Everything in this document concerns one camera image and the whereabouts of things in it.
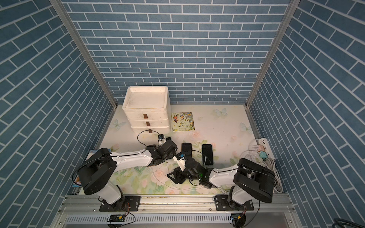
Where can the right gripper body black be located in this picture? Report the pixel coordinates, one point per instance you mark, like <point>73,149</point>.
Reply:
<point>190,175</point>

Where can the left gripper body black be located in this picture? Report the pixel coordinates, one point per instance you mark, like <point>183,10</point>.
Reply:
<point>171,155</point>

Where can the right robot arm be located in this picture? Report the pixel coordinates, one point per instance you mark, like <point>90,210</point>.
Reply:
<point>248,180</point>

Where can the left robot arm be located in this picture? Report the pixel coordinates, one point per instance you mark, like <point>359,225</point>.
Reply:
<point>95,173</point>

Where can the colourful children's picture book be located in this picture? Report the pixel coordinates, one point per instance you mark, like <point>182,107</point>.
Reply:
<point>183,121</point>

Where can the white three-drawer storage box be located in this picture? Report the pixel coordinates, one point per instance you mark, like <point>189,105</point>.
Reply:
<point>148,108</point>

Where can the small black controller board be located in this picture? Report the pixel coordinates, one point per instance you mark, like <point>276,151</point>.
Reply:
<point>119,218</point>

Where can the white power strip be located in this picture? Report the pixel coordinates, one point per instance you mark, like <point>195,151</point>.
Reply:
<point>263,145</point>

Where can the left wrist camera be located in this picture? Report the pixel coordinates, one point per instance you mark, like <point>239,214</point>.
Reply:
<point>161,140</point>

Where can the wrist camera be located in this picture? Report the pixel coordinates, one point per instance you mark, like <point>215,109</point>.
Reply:
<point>181,160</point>
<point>161,140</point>

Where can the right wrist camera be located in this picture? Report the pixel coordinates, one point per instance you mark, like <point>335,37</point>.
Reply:
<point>181,160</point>

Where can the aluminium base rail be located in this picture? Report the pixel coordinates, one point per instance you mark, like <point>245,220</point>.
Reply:
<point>178,203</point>

